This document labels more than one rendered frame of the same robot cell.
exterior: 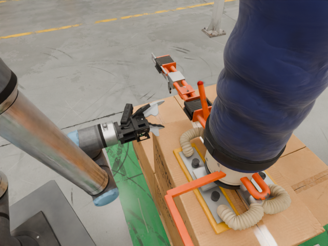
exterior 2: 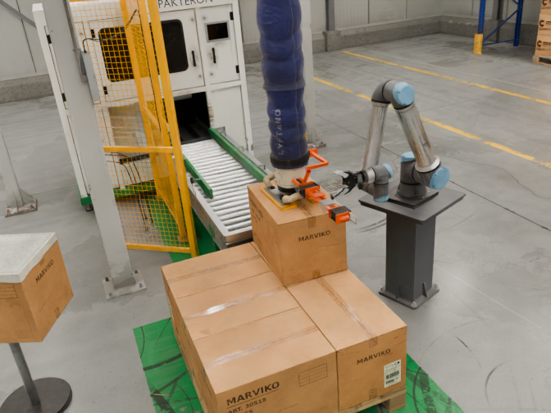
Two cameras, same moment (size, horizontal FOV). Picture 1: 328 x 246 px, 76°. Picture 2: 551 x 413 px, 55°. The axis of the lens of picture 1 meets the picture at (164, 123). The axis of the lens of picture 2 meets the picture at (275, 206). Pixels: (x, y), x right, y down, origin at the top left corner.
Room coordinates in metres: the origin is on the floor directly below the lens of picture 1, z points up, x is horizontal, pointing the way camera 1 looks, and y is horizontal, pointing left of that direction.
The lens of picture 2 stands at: (3.29, -0.22, 2.26)
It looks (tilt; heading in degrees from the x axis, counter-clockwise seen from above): 26 degrees down; 182
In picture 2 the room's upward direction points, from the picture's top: 5 degrees counter-clockwise
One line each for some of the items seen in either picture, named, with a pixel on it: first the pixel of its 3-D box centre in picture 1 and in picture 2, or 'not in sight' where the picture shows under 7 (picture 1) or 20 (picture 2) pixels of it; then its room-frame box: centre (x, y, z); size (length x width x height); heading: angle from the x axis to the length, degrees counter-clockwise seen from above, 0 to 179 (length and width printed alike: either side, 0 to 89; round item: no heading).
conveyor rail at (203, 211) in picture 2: not in sight; (187, 188); (-0.87, -1.13, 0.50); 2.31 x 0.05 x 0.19; 23
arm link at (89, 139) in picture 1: (86, 140); (380, 173); (0.46, 0.28, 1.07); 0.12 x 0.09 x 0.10; 112
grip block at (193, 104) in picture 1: (197, 108); (309, 189); (0.63, -0.14, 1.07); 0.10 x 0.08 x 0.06; 112
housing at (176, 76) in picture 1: (175, 79); (327, 205); (0.82, -0.06, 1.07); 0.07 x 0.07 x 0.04; 22
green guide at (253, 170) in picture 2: not in sight; (238, 152); (-1.42, -0.72, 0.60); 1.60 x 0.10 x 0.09; 23
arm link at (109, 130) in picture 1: (110, 133); (366, 174); (0.49, 0.20, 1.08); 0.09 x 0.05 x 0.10; 22
